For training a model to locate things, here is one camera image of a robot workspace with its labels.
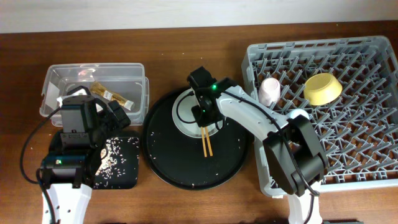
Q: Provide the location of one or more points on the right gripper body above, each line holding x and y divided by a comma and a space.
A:
204, 115

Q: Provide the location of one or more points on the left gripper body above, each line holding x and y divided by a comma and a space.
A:
104, 118

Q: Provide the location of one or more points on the wooden chopstick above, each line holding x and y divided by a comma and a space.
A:
203, 139
208, 142

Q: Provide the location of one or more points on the gold snack wrapper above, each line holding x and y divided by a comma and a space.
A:
98, 89

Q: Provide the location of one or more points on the pink cup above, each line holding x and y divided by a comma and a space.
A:
269, 91

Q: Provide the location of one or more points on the yellow bowl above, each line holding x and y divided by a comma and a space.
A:
322, 89

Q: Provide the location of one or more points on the white tissue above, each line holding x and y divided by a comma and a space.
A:
60, 100

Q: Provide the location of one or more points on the blue cup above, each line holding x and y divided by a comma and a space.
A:
298, 112

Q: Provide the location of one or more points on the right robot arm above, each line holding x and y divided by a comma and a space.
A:
296, 160

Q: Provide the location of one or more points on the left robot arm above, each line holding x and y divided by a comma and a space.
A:
62, 204

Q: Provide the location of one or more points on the grey dishwasher rack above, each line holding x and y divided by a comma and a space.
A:
358, 131

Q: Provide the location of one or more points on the white plate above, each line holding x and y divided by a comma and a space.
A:
182, 106

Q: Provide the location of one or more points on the clear plastic bin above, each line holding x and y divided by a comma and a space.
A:
126, 79

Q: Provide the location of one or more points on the black rectangular tray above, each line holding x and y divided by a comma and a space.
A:
90, 160

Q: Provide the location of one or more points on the round black tray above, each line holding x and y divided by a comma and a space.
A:
179, 159

